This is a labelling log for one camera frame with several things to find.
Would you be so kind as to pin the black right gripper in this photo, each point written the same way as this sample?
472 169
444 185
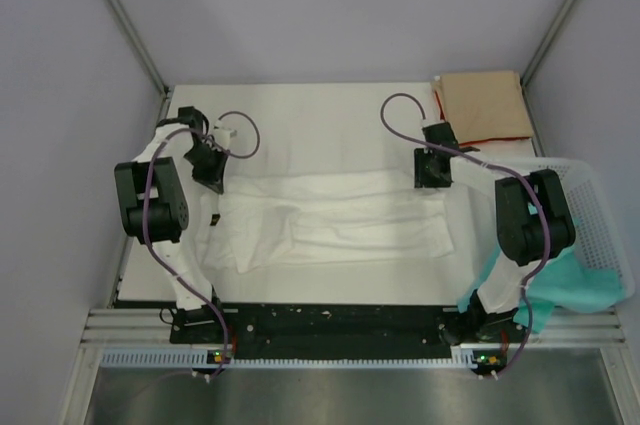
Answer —
422 180

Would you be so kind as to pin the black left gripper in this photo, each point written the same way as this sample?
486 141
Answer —
213 177

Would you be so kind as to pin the white printed t shirt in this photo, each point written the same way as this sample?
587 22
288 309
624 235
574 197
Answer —
304 220

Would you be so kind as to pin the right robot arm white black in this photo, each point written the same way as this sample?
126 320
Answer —
532 218

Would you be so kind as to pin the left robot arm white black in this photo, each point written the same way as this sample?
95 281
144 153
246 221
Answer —
166 197

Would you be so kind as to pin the folded red t shirt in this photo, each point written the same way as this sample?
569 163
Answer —
442 117

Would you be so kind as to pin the folded tan t shirt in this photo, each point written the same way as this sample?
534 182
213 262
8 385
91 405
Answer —
482 105

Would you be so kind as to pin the white plastic basket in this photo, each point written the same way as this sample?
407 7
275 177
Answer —
598 245

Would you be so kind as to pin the teal t shirt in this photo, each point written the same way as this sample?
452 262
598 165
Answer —
566 283

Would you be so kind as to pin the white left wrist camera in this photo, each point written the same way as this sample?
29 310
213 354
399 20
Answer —
221 136

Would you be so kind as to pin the aluminium front frame rail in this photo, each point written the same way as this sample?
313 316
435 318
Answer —
564 329

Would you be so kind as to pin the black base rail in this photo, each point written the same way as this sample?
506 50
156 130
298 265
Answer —
324 331

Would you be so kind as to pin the perforated white cable duct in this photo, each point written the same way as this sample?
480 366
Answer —
206 359

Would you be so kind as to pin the left aluminium frame post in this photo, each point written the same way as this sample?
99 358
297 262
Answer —
137 45

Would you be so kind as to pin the aluminium frame post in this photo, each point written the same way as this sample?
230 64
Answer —
137 45
554 30

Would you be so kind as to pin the right aluminium frame post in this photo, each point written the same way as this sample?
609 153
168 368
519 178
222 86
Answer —
554 30

